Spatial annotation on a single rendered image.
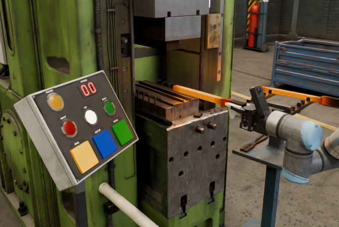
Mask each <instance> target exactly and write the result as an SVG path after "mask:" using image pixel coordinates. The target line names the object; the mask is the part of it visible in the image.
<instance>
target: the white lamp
mask: <svg viewBox="0 0 339 227"><path fill-rule="evenodd" d="M85 116H86V119H87V121H88V122H89V123H91V124H94V123H95V122H96V115H95V113H94V112H93V111H91V110H88V111H87V112H86V115H85Z"/></svg>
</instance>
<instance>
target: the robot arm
mask: <svg viewBox="0 0 339 227"><path fill-rule="evenodd" d="M249 90H250V93H251V96H252V99H253V102H254V104H252V103H247V102H246V103H247V105H245V107H242V106H240V105H237V104H233V103H230V102H226V103H225V105H226V106H227V107H228V108H229V114H230V118H231V119H234V118H235V116H236V115H238V116H239V117H241V116H242V117H241V122H240V128H241V129H244V128H242V126H243V127H247V126H248V129H244V130H246V131H249V132H252V131H255V132H257V133H260V134H262V135H265V136H268V135H272V136H274V137H277V138H279V139H282V140H284V141H286V144H285V152H284V160H283V165H282V175H283V177H284V178H285V179H287V180H288V181H290V182H293V183H296V184H305V183H307V182H309V180H310V178H309V177H310V175H313V174H317V173H320V172H323V171H327V170H330V169H335V168H339V128H338V129H337V130H336V131H335V132H334V133H333V134H331V135H330V136H329V137H327V138H326V139H325V140H324V141H323V142H322V143H321V139H322V128H321V127H320V125H319V124H317V123H315V122H312V121H311V120H306V119H302V118H299V117H296V116H293V115H290V114H287V113H284V112H281V111H278V110H275V111H273V112H272V111H270V109H269V107H268V104H267V101H266V98H265V95H264V92H263V90H262V87H261V85H257V86H254V87H251V88H250V89H249ZM251 128H252V129H251Z"/></svg>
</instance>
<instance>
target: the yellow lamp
mask: <svg viewBox="0 0 339 227"><path fill-rule="evenodd" d="M49 103H50V105H51V106H52V107H53V108H55V109H60V108H61V107H62V101H61V99H60V98H59V97H58V96H57V95H51V96H50V97H49Z"/></svg>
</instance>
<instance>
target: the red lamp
mask: <svg viewBox="0 0 339 227"><path fill-rule="evenodd" d="M63 129H64V131H65V133H66V134H68V135H74V133H75V131H76V128H75V125H74V124H73V123H72V122H71V121H65V122H64V124H63Z"/></svg>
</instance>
